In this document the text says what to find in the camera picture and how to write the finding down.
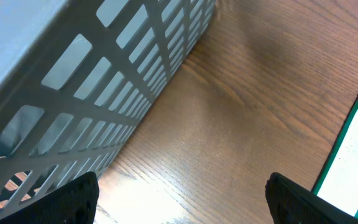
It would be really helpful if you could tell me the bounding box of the dark grey plastic mesh basket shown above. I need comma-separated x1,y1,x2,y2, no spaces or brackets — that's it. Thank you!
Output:
0,0,215,219

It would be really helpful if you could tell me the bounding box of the green 3M package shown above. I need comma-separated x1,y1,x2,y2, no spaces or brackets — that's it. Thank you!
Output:
312,96,358,219

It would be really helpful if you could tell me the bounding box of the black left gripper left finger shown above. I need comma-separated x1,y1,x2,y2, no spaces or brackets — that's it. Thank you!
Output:
0,172,99,224

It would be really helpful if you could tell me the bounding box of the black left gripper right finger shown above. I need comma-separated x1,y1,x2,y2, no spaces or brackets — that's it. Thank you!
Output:
265,172,358,224

